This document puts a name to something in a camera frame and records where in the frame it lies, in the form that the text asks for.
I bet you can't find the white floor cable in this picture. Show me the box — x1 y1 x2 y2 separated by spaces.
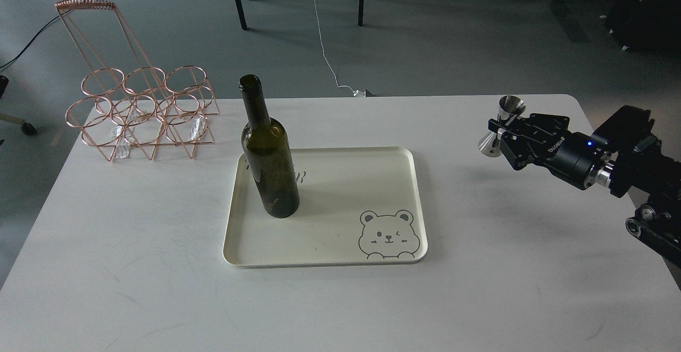
306 0 368 97

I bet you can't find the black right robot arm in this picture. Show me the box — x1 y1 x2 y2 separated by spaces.
481 103 679 266

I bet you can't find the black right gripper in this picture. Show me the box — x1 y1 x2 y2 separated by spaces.
487 114 610 190

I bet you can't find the left chair caster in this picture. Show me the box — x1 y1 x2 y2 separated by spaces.
0 76 38 136

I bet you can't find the cream bear print tray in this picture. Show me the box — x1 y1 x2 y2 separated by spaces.
223 147 428 267

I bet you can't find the silver steel jigger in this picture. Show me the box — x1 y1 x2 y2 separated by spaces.
478 95 526 157

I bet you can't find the dark green wine bottle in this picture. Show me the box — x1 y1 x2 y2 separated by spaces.
239 75 300 218

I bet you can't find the rose gold wire bottle rack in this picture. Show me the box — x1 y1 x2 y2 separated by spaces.
54 0 220 162

